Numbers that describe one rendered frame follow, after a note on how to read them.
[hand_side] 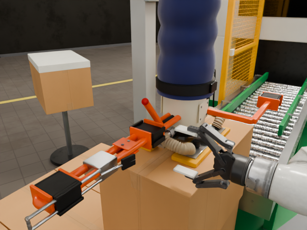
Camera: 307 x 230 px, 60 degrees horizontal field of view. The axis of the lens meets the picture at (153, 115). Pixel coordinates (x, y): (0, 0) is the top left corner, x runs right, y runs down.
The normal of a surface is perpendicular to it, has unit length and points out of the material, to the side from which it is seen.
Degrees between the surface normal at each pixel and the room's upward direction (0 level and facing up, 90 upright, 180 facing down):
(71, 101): 90
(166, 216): 90
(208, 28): 71
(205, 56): 76
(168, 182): 0
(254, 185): 90
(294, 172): 18
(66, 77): 90
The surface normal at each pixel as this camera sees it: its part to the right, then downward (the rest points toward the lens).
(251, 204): -0.57, 0.33
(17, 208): 0.00, -0.92
